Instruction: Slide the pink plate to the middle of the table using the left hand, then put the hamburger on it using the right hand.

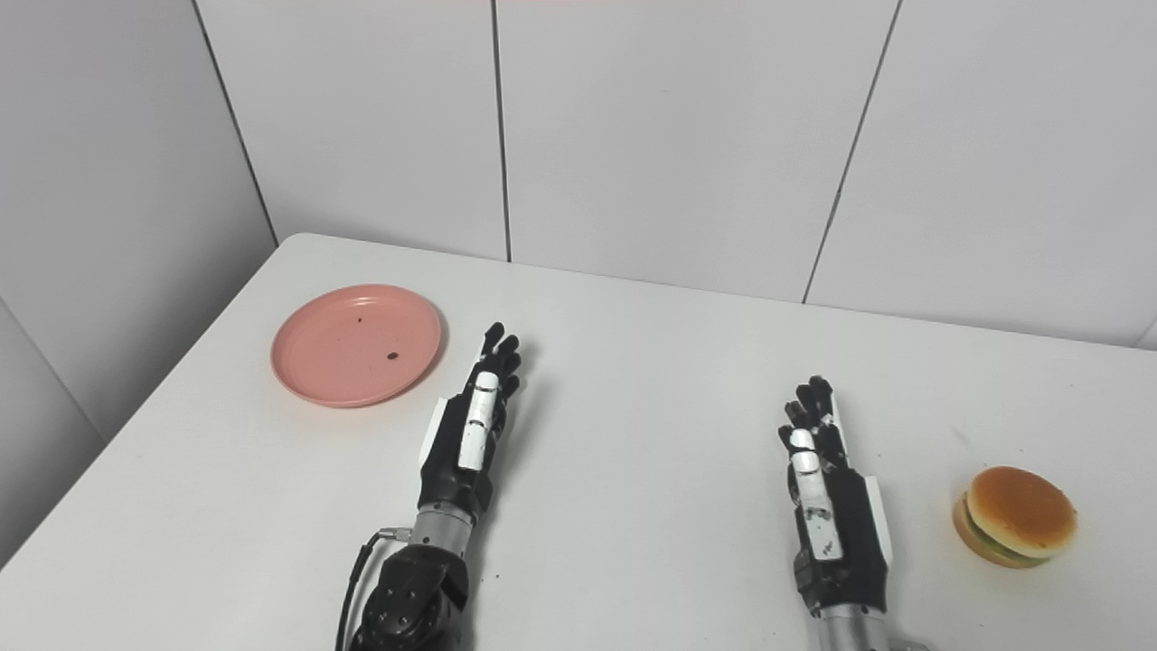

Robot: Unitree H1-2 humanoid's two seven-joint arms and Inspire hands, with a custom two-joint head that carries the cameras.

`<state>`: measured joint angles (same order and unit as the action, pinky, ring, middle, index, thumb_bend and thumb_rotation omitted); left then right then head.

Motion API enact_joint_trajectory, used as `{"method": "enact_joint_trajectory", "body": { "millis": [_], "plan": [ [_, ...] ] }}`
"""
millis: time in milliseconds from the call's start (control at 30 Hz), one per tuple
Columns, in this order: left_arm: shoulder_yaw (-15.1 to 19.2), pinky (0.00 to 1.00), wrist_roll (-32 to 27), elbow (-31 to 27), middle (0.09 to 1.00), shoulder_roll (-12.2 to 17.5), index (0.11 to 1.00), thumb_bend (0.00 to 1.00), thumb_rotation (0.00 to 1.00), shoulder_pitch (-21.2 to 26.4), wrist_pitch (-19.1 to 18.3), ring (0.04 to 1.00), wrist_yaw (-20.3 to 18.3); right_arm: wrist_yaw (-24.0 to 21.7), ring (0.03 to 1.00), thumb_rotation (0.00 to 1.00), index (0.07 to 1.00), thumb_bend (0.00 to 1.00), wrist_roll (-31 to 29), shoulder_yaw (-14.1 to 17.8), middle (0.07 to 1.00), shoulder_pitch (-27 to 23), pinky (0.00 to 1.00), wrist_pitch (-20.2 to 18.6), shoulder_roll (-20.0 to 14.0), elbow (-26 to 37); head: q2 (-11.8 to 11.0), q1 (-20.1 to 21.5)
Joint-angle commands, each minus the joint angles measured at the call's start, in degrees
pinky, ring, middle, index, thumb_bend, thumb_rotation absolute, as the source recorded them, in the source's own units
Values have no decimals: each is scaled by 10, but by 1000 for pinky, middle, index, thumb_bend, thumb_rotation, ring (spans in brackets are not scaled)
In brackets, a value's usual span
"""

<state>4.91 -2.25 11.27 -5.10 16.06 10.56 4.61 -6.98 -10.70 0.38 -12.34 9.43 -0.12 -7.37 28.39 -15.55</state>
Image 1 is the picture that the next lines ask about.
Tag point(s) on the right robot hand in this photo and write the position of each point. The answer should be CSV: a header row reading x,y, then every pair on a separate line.
x,y
836,533

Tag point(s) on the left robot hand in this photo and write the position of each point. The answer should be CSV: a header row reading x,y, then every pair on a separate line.
x,y
461,452

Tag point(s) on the pink round plate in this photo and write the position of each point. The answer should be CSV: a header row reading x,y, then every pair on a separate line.
x,y
357,345

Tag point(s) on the toy hamburger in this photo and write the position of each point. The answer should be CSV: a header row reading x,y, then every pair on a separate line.
x,y
1017,517

